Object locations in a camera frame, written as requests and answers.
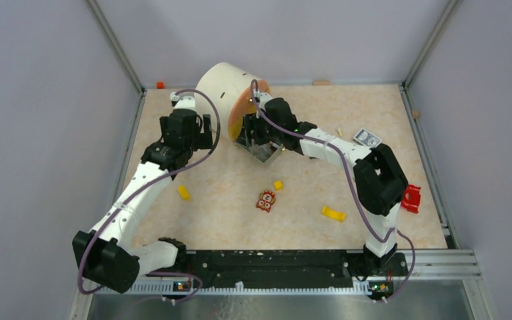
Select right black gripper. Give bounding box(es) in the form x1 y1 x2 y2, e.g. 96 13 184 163
237 111 283 147

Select clear plastic wrapper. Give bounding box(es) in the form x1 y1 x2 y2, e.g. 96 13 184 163
241 115 279 161

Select cream round drawer organizer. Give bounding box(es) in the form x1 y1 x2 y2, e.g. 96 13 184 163
196 62 281 164

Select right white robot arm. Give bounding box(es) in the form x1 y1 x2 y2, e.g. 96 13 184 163
249 79 412 275

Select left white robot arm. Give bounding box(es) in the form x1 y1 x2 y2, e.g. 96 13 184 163
72 89 221 295

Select yellow wedge block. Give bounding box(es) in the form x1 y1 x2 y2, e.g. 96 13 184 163
177 185 190 201

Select small yellow cube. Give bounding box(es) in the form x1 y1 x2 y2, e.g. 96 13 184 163
273 180 283 191

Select red owl number toy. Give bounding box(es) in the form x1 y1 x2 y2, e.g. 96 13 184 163
255 190 276 213

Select yellow arch block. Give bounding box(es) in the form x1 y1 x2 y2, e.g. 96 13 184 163
321 206 346 222

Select red horseshoe toy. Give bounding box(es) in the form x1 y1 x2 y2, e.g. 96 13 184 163
401 185 421 214

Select wooden peg at wall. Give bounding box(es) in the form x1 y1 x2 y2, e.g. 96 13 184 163
312 79 331 86

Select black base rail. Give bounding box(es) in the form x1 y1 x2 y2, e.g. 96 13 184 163
165 249 409 289

